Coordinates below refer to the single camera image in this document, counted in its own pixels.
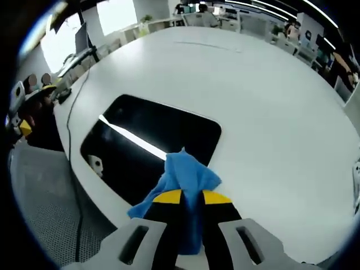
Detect white low cabinet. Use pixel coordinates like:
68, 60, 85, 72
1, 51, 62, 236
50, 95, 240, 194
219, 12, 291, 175
108, 21, 169, 51

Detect blue cleaning cloth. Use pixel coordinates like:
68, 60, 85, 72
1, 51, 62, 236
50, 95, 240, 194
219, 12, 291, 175
127, 146, 223, 256

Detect black rectangular mirror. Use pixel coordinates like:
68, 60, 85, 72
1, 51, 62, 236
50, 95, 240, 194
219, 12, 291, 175
79, 93, 223, 208

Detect black table grommet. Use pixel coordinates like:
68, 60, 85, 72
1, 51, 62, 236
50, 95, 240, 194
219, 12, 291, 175
57, 88, 73, 104

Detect white object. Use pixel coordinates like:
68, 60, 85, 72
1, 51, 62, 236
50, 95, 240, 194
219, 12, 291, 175
350, 162, 360, 218

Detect long black cable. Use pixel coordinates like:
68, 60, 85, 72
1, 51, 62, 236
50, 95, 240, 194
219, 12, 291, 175
66, 66, 92, 264

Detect person's dark clothing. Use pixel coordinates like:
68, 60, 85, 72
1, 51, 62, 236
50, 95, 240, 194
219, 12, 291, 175
22, 97, 66, 153

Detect black computer monitor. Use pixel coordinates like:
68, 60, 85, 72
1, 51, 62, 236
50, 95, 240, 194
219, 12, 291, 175
74, 21, 91, 55

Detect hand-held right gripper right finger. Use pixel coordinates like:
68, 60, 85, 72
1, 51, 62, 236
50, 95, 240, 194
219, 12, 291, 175
201, 190, 313, 270

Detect grey mesh office chair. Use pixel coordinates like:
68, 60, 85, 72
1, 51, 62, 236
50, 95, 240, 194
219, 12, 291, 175
10, 145, 120, 269

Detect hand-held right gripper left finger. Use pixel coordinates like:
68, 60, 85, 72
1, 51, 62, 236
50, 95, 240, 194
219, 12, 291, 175
60, 188, 186, 270

